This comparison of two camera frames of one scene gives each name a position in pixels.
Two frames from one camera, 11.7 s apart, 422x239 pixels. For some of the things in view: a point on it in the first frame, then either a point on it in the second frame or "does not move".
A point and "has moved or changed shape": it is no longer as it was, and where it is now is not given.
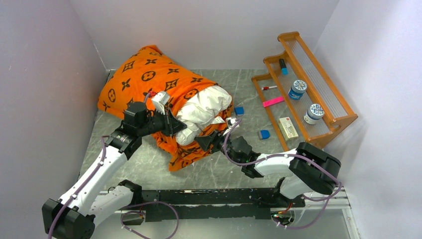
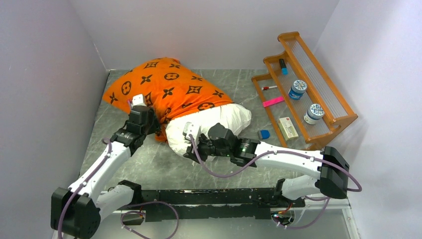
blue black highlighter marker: (284, 70) does not move
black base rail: (209, 204) does not move
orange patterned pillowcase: (145, 88) has moved or changed shape
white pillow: (199, 111) to (235, 116)
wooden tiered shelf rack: (298, 99) does not move
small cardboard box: (287, 128) does not move
